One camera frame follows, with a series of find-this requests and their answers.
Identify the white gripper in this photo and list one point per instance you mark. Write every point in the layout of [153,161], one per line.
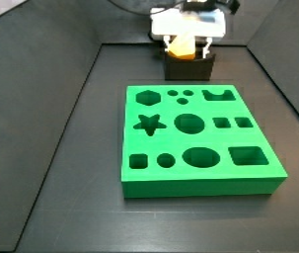
[202,24]

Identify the green shape sorting block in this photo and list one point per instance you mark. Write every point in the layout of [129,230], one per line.
[193,144]

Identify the yellow three prong object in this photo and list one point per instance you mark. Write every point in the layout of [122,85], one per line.
[182,47]

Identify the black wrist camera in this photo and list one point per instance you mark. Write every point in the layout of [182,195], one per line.
[227,6]

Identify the black curved fixture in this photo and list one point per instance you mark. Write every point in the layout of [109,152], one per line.
[197,69]

